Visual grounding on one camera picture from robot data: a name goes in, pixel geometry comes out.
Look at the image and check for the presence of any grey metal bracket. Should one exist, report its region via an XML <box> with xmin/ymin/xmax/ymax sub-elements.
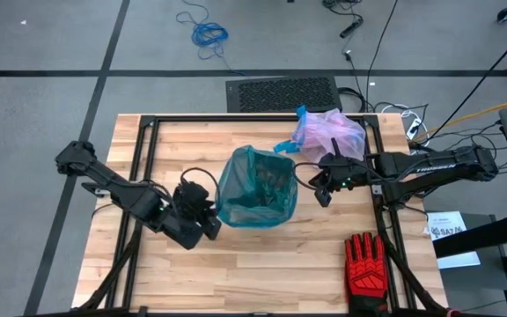
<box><xmin>81</xmin><ymin>181</ymin><xmax>114</xmax><ymax>197</ymax></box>

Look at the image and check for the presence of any teal plastic trash bag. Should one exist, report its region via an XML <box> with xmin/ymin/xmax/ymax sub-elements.
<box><xmin>215</xmin><ymin>144</ymin><xmax>299</xmax><ymax>229</ymax></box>

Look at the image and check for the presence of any red work glove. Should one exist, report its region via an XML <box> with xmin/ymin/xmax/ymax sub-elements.
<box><xmin>344</xmin><ymin>232</ymin><xmax>391</xmax><ymax>317</ymax></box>

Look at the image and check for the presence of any black aluminium rig frame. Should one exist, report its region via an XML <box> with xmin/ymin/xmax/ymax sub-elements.
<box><xmin>22</xmin><ymin>112</ymin><xmax>457</xmax><ymax>317</ymax></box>

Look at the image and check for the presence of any long black floor cable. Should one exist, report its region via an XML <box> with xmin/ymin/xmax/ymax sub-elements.
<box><xmin>365</xmin><ymin>0</ymin><xmax>400</xmax><ymax>111</ymax></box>
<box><xmin>427</xmin><ymin>25</ymin><xmax>507</xmax><ymax>144</ymax></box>

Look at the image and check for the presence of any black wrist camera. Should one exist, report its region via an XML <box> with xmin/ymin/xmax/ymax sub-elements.
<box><xmin>203</xmin><ymin>215</ymin><xmax>223</xmax><ymax>241</ymax></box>
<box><xmin>314</xmin><ymin>187</ymin><xmax>333</xmax><ymax>209</ymax></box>

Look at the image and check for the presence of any black beam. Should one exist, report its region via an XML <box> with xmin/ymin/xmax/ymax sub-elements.
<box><xmin>432</xmin><ymin>210</ymin><xmax>507</xmax><ymax>260</ymax></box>

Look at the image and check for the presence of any white printed paper sign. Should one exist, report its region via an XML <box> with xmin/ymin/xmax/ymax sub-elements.
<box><xmin>424</xmin><ymin>210</ymin><xmax>482</xmax><ymax>269</ymax></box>

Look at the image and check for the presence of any black cable with plug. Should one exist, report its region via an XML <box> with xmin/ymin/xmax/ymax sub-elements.
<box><xmin>322</xmin><ymin>0</ymin><xmax>364</xmax><ymax>40</ymax></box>

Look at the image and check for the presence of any blue coiled cable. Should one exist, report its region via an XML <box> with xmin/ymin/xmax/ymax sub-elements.
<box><xmin>174</xmin><ymin>0</ymin><xmax>230</xmax><ymax>58</ymax></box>

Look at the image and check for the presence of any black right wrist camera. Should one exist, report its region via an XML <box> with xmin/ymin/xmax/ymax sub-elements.
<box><xmin>314</xmin><ymin>187</ymin><xmax>333</xmax><ymax>209</ymax></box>

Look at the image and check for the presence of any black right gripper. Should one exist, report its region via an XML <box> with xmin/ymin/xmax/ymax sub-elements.
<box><xmin>308</xmin><ymin>153</ymin><xmax>361</xmax><ymax>194</ymax></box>

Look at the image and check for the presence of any yellow floor cable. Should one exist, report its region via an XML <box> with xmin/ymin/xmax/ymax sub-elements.
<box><xmin>415</xmin><ymin>97</ymin><xmax>507</xmax><ymax>142</ymax></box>

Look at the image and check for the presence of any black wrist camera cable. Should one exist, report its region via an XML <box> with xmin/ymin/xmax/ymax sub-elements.
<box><xmin>291</xmin><ymin>161</ymin><xmax>323</xmax><ymax>191</ymax></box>

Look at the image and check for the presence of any black perforated floor mat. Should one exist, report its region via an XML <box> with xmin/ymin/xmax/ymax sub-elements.
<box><xmin>225</xmin><ymin>75</ymin><xmax>342</xmax><ymax>114</ymax></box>

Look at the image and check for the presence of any white bag with blue drawstring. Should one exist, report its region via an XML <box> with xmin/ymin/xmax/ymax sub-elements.
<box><xmin>273</xmin><ymin>104</ymin><xmax>368</xmax><ymax>163</ymax></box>

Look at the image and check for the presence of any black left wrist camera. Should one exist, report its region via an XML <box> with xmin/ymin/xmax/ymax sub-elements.
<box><xmin>203</xmin><ymin>215</ymin><xmax>223</xmax><ymax>241</ymax></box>

